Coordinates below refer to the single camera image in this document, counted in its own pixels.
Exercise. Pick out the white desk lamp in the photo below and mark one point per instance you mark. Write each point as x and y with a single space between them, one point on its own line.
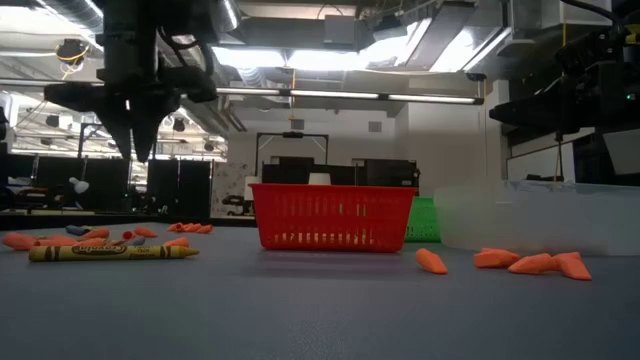
80 186

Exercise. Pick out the red slotted plastic basket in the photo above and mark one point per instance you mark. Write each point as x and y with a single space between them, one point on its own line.
330 220

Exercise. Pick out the silver ventilation duct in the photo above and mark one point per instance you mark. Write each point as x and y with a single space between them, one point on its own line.
227 12

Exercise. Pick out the green slotted plastic basket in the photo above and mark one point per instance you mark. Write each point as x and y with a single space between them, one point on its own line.
425 220

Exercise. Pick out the round black ceiling device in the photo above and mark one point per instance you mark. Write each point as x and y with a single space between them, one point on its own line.
71 51

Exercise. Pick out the yellow Crayola crayon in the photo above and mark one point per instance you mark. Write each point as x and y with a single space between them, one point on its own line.
115 253

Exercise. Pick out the clear plastic container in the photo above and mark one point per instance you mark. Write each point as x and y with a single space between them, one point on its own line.
545 220

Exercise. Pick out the white box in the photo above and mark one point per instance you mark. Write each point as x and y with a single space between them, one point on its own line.
251 187

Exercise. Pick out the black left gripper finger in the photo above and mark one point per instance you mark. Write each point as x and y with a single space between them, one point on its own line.
120 125
150 125

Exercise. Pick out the black gantry frame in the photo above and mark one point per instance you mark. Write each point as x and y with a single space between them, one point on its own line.
292 134
87 127

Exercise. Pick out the grey ceiling unit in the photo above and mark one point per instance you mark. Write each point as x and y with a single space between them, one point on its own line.
340 32

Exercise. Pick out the long LED light bar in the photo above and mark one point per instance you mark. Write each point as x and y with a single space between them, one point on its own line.
330 93

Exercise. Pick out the black partition screen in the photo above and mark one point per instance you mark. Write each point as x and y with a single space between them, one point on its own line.
60 180

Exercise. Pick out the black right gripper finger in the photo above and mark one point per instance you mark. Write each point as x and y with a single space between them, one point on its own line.
535 115

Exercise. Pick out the black monitor block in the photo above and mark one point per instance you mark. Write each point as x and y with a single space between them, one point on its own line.
380 175

